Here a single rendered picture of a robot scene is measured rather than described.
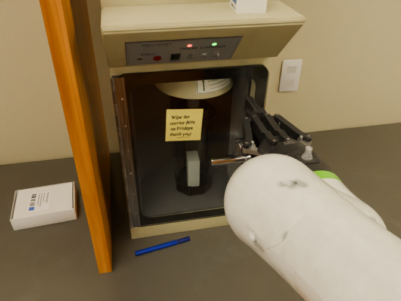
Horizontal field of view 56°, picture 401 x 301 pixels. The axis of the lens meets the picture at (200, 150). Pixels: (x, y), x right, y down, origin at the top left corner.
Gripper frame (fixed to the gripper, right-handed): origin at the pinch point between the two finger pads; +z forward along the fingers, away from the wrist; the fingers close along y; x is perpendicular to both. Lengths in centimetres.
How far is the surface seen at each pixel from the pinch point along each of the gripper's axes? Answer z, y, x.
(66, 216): 15, 44, 35
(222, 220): 4.8, 3.3, 34.7
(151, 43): -4.0, 20.0, -16.2
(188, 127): 3.6, 12.6, 4.6
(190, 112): 3.6, 12.2, 1.1
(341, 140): 37, -50, 37
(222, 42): -3.3, 8.0, -15.5
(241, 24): -6.7, 6.1, -19.3
